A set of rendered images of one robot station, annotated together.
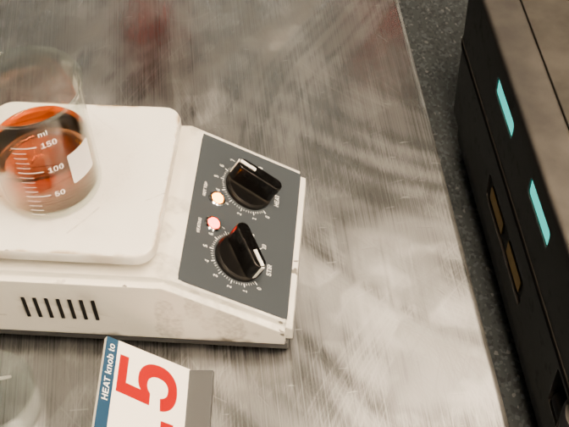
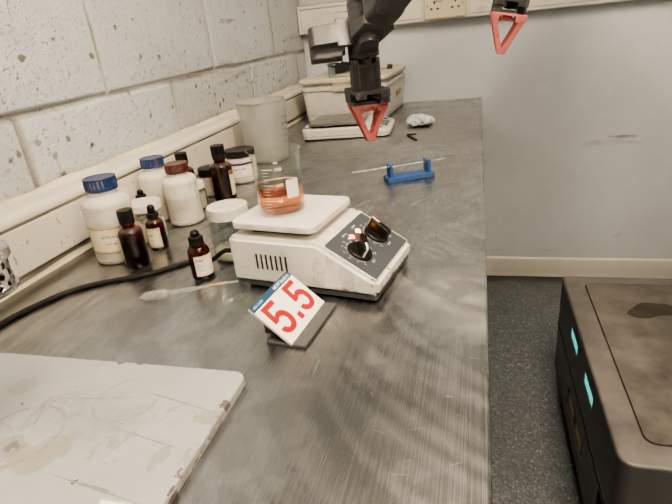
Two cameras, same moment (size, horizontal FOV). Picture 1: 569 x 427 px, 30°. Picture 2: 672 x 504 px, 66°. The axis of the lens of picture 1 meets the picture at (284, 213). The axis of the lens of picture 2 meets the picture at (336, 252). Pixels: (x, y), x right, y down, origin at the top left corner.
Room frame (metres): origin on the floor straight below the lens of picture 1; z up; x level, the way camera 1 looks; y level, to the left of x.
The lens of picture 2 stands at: (-0.16, -0.14, 1.05)
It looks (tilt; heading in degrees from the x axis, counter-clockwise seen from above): 24 degrees down; 20
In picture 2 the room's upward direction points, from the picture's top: 6 degrees counter-clockwise
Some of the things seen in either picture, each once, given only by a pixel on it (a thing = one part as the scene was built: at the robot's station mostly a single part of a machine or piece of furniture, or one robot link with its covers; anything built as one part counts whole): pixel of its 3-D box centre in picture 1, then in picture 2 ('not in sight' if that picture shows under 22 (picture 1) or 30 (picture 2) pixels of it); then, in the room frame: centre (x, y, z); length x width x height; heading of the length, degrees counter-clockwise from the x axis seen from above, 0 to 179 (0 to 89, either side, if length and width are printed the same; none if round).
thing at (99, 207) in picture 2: not in sight; (110, 217); (0.44, 0.44, 0.81); 0.07 x 0.07 x 0.13
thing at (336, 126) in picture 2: not in sight; (349, 125); (1.35, 0.33, 0.77); 0.26 x 0.19 x 0.05; 97
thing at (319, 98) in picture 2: not in sight; (356, 93); (1.69, 0.40, 0.82); 0.37 x 0.31 x 0.14; 1
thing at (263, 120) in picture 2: not in sight; (266, 128); (1.06, 0.46, 0.82); 0.18 x 0.13 x 0.15; 10
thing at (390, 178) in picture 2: not in sight; (408, 169); (0.86, 0.06, 0.77); 0.10 x 0.03 x 0.04; 121
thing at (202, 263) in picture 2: not in sight; (198, 253); (0.39, 0.26, 0.78); 0.03 x 0.03 x 0.07
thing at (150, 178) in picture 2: not in sight; (158, 187); (0.62, 0.48, 0.81); 0.06 x 0.06 x 0.11
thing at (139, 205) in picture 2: not in sight; (147, 220); (0.51, 0.44, 0.78); 0.06 x 0.06 x 0.07
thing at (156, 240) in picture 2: not in sight; (154, 226); (0.48, 0.39, 0.79); 0.03 x 0.03 x 0.07
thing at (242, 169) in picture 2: not in sight; (241, 164); (0.86, 0.44, 0.79); 0.07 x 0.07 x 0.07
